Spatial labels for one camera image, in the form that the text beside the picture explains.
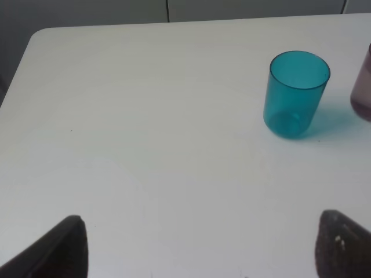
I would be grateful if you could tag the pink translucent plastic cup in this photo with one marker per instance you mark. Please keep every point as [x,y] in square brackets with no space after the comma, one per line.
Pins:
[360,95]

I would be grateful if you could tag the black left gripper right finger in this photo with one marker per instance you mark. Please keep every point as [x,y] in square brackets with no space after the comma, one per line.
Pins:
[342,247]

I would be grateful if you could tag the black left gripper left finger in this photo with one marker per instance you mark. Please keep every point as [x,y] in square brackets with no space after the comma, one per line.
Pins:
[61,252]

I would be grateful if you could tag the teal translucent plastic cup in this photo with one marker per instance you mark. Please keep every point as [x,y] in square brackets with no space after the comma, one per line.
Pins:
[296,82]

